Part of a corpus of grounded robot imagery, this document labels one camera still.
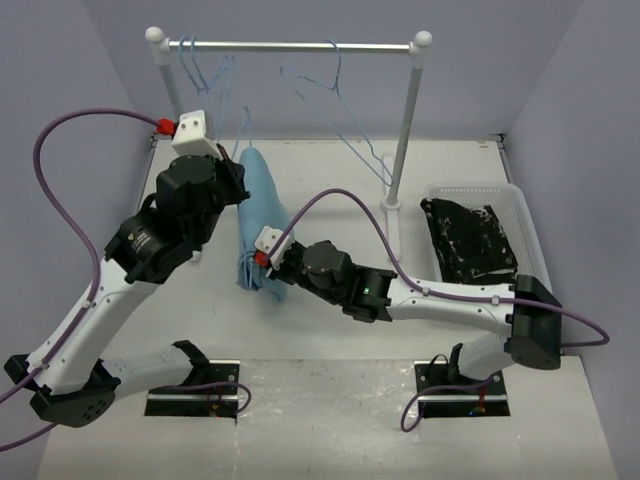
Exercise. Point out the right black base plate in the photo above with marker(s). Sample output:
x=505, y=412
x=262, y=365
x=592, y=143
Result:
x=491, y=401

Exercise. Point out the white plastic basket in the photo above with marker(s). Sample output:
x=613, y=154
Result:
x=510, y=206

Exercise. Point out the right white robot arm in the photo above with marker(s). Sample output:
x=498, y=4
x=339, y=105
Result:
x=521, y=322

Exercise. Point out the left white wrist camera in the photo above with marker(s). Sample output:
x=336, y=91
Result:
x=191, y=136

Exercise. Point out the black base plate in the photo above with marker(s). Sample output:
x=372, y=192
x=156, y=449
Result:
x=491, y=401
x=221, y=398

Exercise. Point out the light blue trousers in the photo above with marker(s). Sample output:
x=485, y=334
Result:
x=262, y=208

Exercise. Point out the blue wire hanger with trousers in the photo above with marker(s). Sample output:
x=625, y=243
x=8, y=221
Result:
x=246, y=140

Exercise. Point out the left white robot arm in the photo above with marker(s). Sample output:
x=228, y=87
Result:
x=71, y=382

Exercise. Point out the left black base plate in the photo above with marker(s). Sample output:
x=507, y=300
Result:
x=221, y=398

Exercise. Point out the white metal clothes rack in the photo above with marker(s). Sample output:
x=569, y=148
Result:
x=162, y=46

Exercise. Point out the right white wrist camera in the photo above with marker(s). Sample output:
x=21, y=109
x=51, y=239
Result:
x=271, y=245

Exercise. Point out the black patterned garment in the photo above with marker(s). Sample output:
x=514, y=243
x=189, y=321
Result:
x=470, y=244

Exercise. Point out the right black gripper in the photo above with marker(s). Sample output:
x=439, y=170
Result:
x=281, y=272

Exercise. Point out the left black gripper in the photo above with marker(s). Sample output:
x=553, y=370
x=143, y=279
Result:
x=230, y=170

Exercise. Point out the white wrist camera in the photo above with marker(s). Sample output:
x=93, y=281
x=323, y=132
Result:
x=271, y=245
x=191, y=136

